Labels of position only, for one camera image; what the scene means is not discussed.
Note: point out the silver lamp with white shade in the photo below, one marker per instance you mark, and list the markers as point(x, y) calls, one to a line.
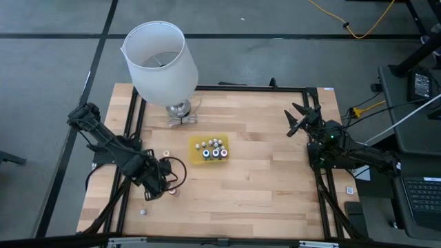
point(162, 82)

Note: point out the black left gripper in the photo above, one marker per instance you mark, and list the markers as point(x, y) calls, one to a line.
point(155, 172)

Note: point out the black power supply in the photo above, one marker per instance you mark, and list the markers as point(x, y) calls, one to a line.
point(422, 84)

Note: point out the black camera rig bar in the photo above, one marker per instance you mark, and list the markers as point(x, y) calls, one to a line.
point(51, 241)

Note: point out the yellow translucent plastic bin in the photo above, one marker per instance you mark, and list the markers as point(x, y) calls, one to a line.
point(196, 158)

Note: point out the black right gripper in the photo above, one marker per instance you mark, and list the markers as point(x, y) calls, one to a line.
point(327, 129)

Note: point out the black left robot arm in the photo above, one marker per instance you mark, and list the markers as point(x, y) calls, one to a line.
point(103, 134)

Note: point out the large violet food coloring bottle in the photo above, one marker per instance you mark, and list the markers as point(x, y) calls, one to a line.
point(216, 153)

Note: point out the large pink food coloring bottle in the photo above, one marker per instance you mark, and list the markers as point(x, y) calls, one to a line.
point(224, 153)

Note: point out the person's shoe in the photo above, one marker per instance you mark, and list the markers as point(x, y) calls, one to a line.
point(434, 32)

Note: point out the black rectangular object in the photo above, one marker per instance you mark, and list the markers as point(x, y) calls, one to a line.
point(355, 213)

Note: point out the black keyboard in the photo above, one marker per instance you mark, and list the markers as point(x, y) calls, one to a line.
point(423, 199)

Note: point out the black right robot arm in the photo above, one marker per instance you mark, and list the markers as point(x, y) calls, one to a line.
point(365, 155)

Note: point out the white rod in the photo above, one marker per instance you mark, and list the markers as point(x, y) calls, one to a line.
point(396, 123)

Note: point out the black computer desk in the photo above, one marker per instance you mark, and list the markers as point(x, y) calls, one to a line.
point(396, 206)

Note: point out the large blue food coloring bottle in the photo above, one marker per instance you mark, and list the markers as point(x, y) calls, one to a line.
point(206, 153)

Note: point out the black floor stand leg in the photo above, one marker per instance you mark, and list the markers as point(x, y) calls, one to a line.
point(10, 158)

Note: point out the black side desk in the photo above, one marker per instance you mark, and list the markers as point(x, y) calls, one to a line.
point(413, 134)

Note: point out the small white tag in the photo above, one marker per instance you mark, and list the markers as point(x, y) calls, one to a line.
point(350, 191)

